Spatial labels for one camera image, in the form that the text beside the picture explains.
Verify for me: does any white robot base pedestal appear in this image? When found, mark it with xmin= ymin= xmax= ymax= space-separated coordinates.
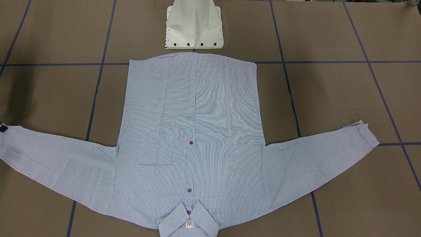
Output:
xmin=164 ymin=0 xmax=224 ymax=50

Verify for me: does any blue striped button shirt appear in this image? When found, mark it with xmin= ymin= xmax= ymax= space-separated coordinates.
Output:
xmin=1 ymin=52 xmax=379 ymax=237

